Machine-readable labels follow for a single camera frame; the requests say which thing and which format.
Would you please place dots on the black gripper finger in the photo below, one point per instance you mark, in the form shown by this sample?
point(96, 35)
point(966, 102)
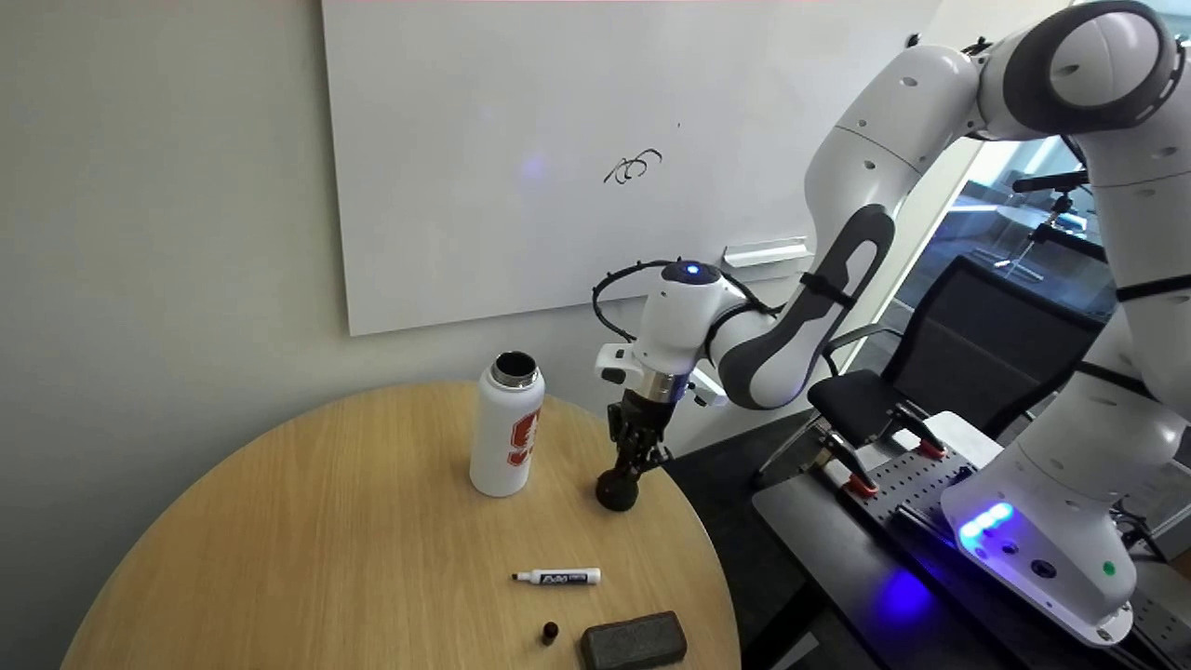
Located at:
point(622, 463)
point(657, 460)

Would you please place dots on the white black marker pen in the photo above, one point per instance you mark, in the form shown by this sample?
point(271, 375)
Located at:
point(559, 578)

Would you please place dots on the black bottle cap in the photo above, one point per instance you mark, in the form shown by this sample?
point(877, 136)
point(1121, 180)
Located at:
point(614, 489)

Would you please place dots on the white eraser on whiteboard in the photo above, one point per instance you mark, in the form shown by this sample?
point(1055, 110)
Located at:
point(763, 254)

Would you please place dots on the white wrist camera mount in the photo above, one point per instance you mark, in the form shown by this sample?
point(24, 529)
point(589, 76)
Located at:
point(657, 375)

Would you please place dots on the small dark marker cap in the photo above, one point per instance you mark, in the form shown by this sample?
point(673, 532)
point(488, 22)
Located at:
point(549, 634)

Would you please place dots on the dark grey whiteboard eraser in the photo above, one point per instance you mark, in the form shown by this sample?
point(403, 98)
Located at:
point(648, 641)

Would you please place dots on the white water bottle red logo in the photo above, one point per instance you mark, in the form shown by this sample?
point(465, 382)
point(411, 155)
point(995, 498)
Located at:
point(506, 407)

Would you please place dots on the black office chair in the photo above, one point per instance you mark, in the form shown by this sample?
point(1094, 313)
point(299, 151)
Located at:
point(976, 344)

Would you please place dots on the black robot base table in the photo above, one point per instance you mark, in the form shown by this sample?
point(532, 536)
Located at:
point(913, 605)

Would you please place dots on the round wooden table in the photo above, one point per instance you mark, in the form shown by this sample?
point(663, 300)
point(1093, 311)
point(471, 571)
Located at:
point(352, 540)

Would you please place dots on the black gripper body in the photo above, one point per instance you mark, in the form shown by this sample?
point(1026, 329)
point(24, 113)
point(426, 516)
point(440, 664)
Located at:
point(639, 422)

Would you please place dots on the white wall whiteboard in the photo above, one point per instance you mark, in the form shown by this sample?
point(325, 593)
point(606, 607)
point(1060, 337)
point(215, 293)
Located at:
point(495, 155)

